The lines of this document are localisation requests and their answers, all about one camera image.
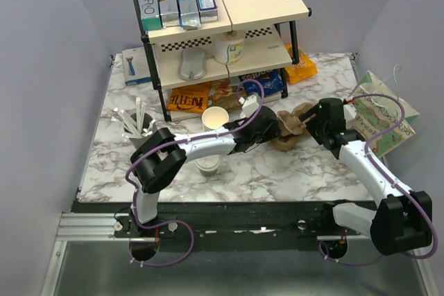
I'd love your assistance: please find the single cardboard cup carrier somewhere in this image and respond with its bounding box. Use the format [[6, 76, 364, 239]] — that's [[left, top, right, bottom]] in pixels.
[[276, 102, 314, 137]]

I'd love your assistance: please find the single green paper cup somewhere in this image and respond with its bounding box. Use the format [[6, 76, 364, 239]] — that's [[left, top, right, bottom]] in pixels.
[[194, 155, 222, 177]]

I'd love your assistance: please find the blue razor package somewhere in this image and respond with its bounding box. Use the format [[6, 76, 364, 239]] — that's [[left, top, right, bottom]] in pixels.
[[122, 47, 151, 86]]

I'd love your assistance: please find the stack of green paper cups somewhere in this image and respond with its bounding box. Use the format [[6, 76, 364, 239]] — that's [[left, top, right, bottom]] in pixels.
[[201, 106, 229, 131]]

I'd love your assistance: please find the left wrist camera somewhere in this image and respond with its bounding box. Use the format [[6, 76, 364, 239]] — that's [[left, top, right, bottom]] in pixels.
[[238, 93, 261, 119]]

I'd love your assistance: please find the silver blue RiO box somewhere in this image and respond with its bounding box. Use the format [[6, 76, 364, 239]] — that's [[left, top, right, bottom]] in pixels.
[[178, 0, 200, 30]]

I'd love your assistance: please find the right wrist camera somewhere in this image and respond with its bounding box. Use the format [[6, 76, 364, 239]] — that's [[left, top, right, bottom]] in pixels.
[[343, 103, 357, 123]]

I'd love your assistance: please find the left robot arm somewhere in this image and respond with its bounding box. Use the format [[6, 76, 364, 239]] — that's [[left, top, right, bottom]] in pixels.
[[126, 106, 280, 237]]

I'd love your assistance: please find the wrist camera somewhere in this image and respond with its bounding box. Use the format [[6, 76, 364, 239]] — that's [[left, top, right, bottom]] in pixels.
[[343, 103, 357, 123], [238, 93, 261, 119]]

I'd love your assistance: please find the beige three-tier shelf rack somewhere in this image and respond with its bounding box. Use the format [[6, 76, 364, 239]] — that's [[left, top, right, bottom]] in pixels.
[[133, 0, 311, 121]]

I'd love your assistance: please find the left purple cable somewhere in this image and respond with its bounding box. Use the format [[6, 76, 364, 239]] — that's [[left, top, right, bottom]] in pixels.
[[125, 79, 264, 269]]

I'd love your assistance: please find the teal RiO box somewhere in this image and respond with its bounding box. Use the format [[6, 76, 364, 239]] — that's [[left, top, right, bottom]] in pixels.
[[138, 0, 162, 31]]

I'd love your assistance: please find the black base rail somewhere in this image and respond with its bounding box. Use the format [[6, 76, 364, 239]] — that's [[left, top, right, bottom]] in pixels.
[[71, 202, 379, 259]]

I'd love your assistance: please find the brown chips bag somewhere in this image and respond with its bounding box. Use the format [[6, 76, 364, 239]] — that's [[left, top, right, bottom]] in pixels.
[[208, 77, 241, 111]]

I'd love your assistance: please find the white patterned paper cup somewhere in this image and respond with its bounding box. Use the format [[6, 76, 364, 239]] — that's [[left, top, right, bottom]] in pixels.
[[213, 31, 246, 65]]

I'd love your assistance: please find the orange yellow snack bag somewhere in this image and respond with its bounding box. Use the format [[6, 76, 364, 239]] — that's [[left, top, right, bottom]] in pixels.
[[285, 48, 318, 85]]

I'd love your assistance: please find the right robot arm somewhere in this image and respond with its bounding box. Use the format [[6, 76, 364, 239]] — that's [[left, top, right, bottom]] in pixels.
[[299, 98, 438, 259]]

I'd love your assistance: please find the purple cable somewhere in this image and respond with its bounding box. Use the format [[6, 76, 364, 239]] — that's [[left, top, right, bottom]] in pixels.
[[318, 93, 438, 266], [125, 79, 264, 269]]

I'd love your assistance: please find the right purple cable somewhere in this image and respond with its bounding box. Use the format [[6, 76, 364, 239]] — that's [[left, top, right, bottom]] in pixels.
[[318, 93, 438, 266]]

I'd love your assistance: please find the grey straw holder cup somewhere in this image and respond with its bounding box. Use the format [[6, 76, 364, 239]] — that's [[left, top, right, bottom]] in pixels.
[[111, 96, 157, 149]]

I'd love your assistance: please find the blue Doritos bag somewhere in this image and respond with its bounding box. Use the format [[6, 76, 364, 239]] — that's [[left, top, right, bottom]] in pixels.
[[239, 69, 284, 97]]

